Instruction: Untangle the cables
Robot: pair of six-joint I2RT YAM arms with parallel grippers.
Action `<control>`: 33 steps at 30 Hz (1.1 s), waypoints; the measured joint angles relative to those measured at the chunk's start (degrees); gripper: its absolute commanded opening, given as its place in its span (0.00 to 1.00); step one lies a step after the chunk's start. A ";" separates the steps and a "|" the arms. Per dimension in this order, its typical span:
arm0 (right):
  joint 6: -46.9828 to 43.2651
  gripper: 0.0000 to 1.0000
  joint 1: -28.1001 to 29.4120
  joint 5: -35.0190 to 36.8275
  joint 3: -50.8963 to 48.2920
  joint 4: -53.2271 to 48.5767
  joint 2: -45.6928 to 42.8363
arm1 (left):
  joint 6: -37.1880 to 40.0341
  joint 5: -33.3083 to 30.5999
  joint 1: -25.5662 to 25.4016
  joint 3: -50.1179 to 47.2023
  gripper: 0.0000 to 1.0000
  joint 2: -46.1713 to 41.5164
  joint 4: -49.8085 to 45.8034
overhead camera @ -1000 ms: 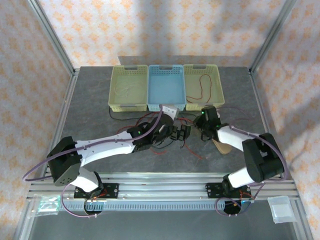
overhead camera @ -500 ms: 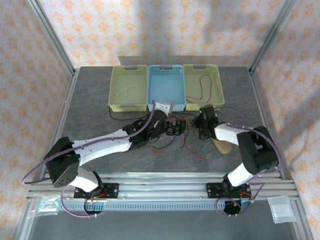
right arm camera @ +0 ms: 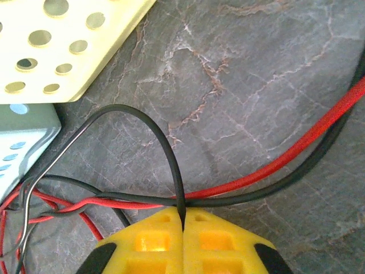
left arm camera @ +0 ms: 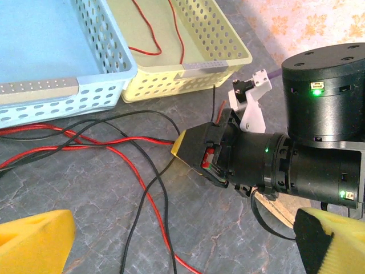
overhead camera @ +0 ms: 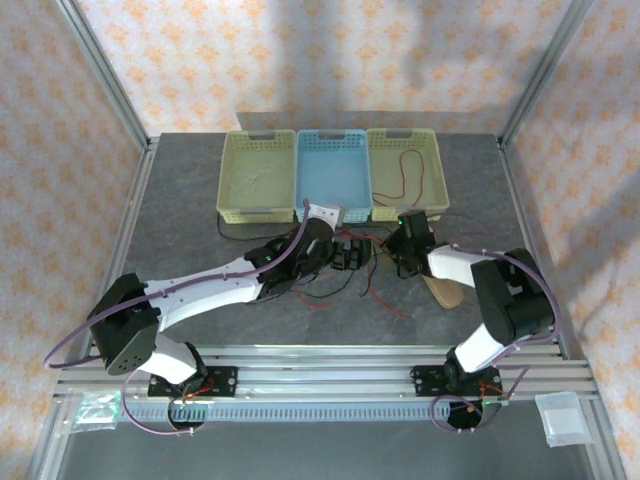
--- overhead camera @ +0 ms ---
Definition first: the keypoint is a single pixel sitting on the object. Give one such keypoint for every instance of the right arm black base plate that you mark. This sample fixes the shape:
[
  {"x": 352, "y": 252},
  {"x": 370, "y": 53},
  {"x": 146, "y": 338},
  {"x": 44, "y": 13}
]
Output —
[{"x": 425, "y": 380}]

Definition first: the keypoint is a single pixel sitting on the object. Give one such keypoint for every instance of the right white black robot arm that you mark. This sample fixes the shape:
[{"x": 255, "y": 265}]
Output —
[{"x": 450, "y": 262}]

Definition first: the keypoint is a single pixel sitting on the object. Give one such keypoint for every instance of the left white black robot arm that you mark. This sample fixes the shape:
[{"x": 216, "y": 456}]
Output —
[{"x": 200, "y": 295}]

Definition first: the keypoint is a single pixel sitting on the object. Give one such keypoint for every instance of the light blue plastic basket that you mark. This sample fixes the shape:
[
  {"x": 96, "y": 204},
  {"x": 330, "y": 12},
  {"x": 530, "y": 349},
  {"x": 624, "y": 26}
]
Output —
[{"x": 332, "y": 165}]

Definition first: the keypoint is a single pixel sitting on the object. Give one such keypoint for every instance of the pale yellow plastic basket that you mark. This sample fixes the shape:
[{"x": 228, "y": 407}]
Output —
[
  {"x": 435, "y": 170},
  {"x": 255, "y": 150}
]

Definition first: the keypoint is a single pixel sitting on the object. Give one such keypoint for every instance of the oval brown wooden board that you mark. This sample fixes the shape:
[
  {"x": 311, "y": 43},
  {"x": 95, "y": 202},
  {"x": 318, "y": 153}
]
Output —
[{"x": 447, "y": 297}]

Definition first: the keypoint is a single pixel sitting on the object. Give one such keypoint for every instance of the aluminium mounting rail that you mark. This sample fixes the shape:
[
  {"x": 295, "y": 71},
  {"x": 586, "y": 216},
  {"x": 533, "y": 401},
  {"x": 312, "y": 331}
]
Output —
[{"x": 325, "y": 375}]

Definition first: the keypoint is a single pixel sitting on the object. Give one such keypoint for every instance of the aluminium lower frame beam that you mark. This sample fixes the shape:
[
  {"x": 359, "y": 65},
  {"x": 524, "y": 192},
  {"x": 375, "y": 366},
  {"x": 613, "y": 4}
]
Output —
[
  {"x": 611, "y": 460},
  {"x": 47, "y": 450}
]

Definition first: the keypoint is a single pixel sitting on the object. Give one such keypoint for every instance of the clear bag with white pad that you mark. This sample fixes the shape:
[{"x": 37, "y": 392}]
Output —
[{"x": 562, "y": 420}]

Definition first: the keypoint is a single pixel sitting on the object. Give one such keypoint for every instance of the clear bag with green parts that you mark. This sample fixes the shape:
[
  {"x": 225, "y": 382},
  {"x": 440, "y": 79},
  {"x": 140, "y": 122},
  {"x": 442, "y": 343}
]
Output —
[{"x": 95, "y": 410}]

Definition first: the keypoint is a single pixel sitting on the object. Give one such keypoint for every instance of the aluminium frame post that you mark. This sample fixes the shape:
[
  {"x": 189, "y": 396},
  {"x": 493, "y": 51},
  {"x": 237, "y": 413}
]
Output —
[
  {"x": 542, "y": 75},
  {"x": 107, "y": 75}
]

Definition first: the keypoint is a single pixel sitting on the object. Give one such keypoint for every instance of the aluminium table side rail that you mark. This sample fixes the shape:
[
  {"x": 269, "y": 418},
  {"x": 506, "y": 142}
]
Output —
[
  {"x": 520, "y": 200},
  {"x": 122, "y": 235}
]

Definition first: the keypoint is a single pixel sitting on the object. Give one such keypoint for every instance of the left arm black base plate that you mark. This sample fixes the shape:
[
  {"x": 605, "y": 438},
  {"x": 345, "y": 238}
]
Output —
[{"x": 225, "y": 380}]

